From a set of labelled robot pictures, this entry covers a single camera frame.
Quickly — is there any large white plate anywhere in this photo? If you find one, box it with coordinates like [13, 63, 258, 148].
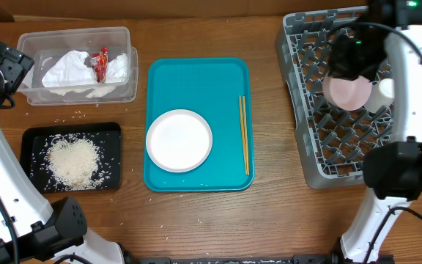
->
[146, 109, 212, 173]

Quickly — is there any white cup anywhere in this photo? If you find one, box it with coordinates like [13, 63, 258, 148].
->
[364, 78, 394, 113]

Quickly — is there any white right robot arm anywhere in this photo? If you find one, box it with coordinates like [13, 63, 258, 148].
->
[326, 0, 422, 263]

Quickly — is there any red sauce packet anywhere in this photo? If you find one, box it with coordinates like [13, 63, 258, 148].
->
[90, 47, 108, 83]

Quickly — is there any white napkin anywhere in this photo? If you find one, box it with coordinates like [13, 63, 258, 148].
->
[86, 53, 127, 98]
[42, 50, 97, 96]

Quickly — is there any grey dishwasher rack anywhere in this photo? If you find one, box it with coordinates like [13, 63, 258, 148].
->
[276, 6, 393, 189]

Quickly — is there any small pink bowl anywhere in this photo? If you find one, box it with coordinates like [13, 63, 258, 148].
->
[322, 74, 372, 111]

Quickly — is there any clear plastic waste bin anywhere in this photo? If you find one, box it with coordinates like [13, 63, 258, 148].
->
[17, 26, 138, 106]

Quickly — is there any right wooden chopstick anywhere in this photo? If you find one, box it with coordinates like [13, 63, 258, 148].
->
[242, 96, 250, 176]

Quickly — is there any teal serving tray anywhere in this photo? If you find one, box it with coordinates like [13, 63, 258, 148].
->
[144, 57, 255, 192]

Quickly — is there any black food waste tray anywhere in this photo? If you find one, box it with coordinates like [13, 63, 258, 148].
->
[20, 122, 122, 194]

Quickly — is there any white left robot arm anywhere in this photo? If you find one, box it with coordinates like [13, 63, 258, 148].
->
[0, 42, 136, 263]

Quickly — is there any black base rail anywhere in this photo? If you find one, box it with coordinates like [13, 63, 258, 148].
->
[136, 254, 338, 264]

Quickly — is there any pile of white rice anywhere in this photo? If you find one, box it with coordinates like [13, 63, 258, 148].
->
[29, 132, 121, 194]

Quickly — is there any white napkin in bin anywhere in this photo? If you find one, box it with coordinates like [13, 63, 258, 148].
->
[86, 53, 127, 98]

